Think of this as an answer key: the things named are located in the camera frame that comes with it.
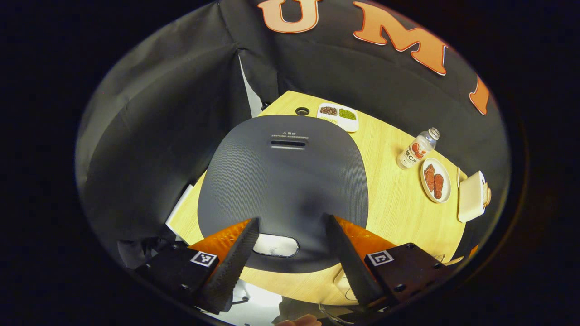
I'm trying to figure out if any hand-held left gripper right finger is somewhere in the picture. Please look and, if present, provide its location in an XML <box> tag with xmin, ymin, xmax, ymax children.
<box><xmin>324</xmin><ymin>214</ymin><xmax>454</xmax><ymax>310</ymax></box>

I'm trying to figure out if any white toaster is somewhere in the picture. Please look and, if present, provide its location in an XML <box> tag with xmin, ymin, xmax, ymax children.
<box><xmin>457</xmin><ymin>170</ymin><xmax>488</xmax><ymax>223</ymax></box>

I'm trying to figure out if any white round plate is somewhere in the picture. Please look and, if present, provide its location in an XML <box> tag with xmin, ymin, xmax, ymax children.
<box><xmin>420</xmin><ymin>157</ymin><xmax>452</xmax><ymax>203</ymax></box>

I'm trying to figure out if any white divided bean plate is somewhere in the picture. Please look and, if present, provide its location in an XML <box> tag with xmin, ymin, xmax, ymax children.
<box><xmin>316</xmin><ymin>103</ymin><xmax>360</xmax><ymax>133</ymax></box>

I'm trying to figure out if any dark grey rice cooker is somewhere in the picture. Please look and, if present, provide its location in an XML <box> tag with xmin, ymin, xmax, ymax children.
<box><xmin>197</xmin><ymin>114</ymin><xmax>369</xmax><ymax>274</ymax></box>

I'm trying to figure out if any clear plastic drink bottle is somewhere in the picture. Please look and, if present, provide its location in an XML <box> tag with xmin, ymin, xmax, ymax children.
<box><xmin>396</xmin><ymin>127</ymin><xmax>441</xmax><ymax>171</ymax></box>

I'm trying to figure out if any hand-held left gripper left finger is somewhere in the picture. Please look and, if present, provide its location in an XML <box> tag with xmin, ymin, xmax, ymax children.
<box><xmin>135</xmin><ymin>217</ymin><xmax>261</xmax><ymax>315</ymax></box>

